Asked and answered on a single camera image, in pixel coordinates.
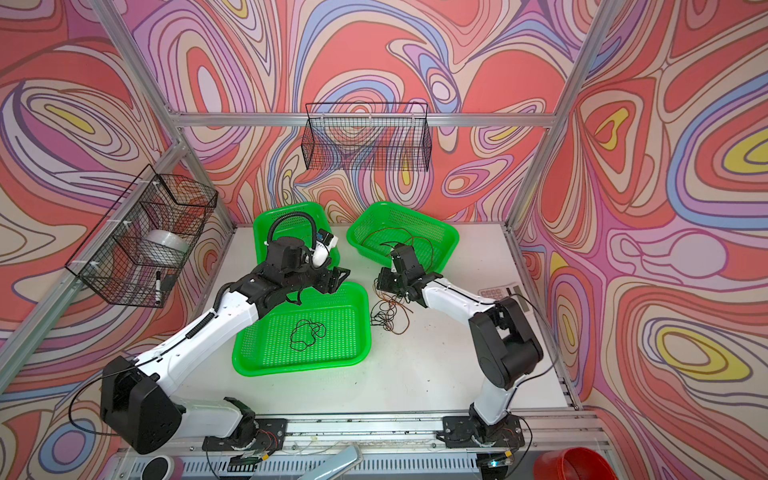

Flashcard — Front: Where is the cable bundle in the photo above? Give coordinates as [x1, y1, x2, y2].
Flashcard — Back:
[368, 281, 415, 335]

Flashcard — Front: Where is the red cable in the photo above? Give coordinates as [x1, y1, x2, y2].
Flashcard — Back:
[362, 227, 442, 271]

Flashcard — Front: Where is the green basket front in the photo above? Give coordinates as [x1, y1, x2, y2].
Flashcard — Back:
[232, 282, 372, 377]

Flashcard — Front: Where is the green basket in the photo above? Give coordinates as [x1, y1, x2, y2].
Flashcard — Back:
[346, 201, 460, 273]
[253, 202, 340, 268]
[232, 282, 372, 377]

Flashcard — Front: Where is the black cable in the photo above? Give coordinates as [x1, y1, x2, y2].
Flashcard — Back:
[289, 318, 328, 352]

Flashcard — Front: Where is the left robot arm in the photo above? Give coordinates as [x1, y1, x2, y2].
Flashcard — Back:
[100, 230, 350, 454]

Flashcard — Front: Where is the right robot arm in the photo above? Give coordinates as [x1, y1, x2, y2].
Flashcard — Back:
[375, 243, 544, 447]

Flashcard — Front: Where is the green basket back left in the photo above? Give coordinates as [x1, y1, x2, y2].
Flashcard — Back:
[253, 202, 340, 268]

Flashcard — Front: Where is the green basket back right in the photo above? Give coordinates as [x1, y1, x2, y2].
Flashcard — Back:
[346, 201, 460, 273]

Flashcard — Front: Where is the pink white calculator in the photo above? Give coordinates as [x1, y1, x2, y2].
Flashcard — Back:
[478, 283, 533, 311]

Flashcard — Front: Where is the silver metal bar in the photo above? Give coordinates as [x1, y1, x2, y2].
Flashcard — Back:
[299, 445, 363, 480]

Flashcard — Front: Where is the red bucket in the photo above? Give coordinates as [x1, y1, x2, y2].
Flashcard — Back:
[533, 447, 618, 480]

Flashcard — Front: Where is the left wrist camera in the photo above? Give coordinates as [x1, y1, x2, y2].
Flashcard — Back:
[311, 229, 338, 268]

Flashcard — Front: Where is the black wire basket back wall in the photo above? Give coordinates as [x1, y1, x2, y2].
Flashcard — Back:
[301, 101, 432, 172]

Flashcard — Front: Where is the black wire basket wall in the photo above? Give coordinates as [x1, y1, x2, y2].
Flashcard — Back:
[301, 101, 432, 172]
[65, 166, 218, 308]

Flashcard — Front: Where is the black wire basket left wall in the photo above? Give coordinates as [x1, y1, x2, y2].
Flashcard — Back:
[65, 166, 218, 308]

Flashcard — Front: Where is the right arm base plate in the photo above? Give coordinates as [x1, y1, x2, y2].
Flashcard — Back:
[435, 415, 525, 451]

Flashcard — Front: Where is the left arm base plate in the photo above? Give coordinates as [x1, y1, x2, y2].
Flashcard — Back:
[202, 417, 288, 454]

